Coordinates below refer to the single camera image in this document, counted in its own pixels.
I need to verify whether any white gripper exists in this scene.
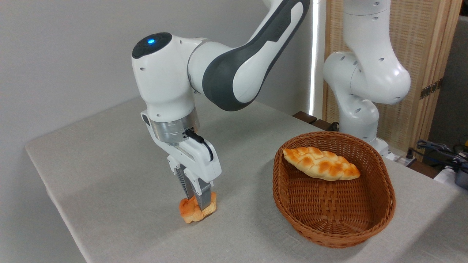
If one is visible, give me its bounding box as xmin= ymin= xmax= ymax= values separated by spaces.
xmin=141 ymin=111 xmax=222 ymax=213

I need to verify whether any round orange bread roll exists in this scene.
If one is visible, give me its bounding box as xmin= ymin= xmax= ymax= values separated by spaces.
xmin=178 ymin=191 xmax=217 ymax=224

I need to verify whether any long braided bread loaf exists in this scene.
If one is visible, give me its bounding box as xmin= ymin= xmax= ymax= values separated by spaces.
xmin=283 ymin=146 xmax=361 ymax=182

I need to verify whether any brown oval wicker basket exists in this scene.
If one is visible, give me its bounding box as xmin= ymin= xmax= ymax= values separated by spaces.
xmin=272 ymin=131 xmax=396 ymax=249

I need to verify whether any grey tablecloth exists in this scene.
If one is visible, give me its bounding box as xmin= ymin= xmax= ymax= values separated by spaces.
xmin=25 ymin=96 xmax=468 ymax=263

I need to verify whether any dark metal screen hinge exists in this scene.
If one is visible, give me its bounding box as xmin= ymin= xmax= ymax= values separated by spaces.
xmin=420 ymin=77 xmax=444 ymax=100

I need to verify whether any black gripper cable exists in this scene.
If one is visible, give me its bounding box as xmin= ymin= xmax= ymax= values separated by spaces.
xmin=184 ymin=128 xmax=214 ymax=162

